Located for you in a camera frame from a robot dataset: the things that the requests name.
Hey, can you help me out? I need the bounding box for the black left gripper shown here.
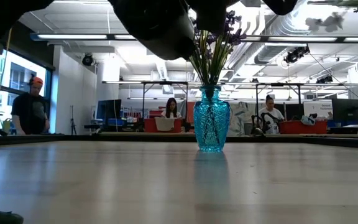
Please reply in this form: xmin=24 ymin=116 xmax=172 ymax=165
xmin=108 ymin=0 xmax=230 ymax=62

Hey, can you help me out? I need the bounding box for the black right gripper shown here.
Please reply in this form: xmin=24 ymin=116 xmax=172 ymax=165
xmin=261 ymin=0 xmax=299 ymax=17

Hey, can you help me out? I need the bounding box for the purple artificial flower bunch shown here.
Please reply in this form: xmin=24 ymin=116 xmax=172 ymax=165
xmin=206 ymin=11 xmax=248 ymax=91
xmin=188 ymin=29 xmax=220 ymax=94

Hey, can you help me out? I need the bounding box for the blue cut-glass vase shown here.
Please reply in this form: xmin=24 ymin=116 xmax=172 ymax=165
xmin=193 ymin=85 xmax=231 ymax=153

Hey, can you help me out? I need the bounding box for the long ceiling light bar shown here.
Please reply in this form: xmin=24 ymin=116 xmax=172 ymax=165
xmin=29 ymin=32 xmax=136 ymax=42
xmin=244 ymin=35 xmax=358 ymax=44

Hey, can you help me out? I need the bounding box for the black overhead gantry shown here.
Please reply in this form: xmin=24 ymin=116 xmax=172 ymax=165
xmin=101 ymin=80 xmax=190 ymax=121
xmin=228 ymin=82 xmax=358 ymax=105

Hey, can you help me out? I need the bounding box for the person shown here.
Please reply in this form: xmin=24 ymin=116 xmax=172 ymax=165
xmin=160 ymin=97 xmax=183 ymax=120
xmin=10 ymin=76 xmax=51 ymax=136
xmin=257 ymin=94 xmax=286 ymax=135

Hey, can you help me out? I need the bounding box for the white printed sign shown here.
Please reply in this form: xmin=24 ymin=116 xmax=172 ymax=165
xmin=303 ymin=100 xmax=334 ymax=119

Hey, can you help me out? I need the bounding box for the light blue cloth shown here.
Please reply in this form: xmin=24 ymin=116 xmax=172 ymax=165
xmin=300 ymin=114 xmax=318 ymax=126

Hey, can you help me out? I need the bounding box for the white cloth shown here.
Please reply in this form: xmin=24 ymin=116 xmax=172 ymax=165
xmin=154 ymin=116 xmax=176 ymax=132

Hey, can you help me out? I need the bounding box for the black monitor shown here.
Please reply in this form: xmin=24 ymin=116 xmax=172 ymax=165
xmin=96 ymin=98 xmax=122 ymax=121
xmin=331 ymin=98 xmax=358 ymax=121

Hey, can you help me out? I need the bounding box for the red storage bin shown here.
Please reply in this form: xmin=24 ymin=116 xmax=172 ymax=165
xmin=144 ymin=117 xmax=183 ymax=134
xmin=278 ymin=119 xmax=328 ymax=135

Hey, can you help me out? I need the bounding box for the black ceiling spotlight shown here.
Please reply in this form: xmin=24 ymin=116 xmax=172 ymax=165
xmin=81 ymin=52 xmax=95 ymax=67

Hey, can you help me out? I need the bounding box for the light wooden desk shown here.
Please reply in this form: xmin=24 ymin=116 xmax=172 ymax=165
xmin=98 ymin=131 xmax=358 ymax=138

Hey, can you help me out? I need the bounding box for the black tripod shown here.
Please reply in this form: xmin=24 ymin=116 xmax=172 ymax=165
xmin=69 ymin=105 xmax=78 ymax=136

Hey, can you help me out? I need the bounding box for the silver ventilation duct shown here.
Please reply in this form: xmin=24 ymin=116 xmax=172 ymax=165
xmin=253 ymin=0 xmax=310 ymax=65

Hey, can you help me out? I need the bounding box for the black ceiling camera cluster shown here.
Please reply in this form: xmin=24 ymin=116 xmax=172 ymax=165
xmin=314 ymin=73 xmax=334 ymax=85
xmin=283 ymin=45 xmax=311 ymax=65

